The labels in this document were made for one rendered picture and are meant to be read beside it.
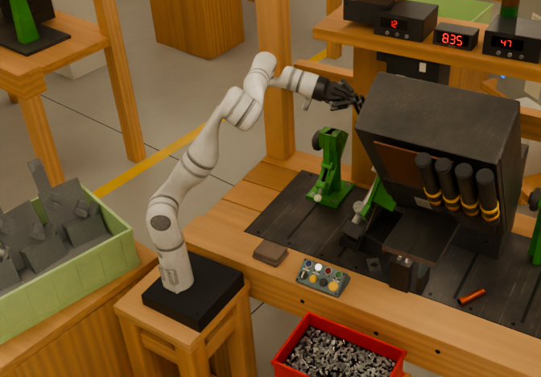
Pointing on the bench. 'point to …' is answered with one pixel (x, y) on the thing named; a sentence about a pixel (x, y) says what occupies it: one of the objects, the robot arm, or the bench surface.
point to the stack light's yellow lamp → (511, 0)
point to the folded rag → (270, 253)
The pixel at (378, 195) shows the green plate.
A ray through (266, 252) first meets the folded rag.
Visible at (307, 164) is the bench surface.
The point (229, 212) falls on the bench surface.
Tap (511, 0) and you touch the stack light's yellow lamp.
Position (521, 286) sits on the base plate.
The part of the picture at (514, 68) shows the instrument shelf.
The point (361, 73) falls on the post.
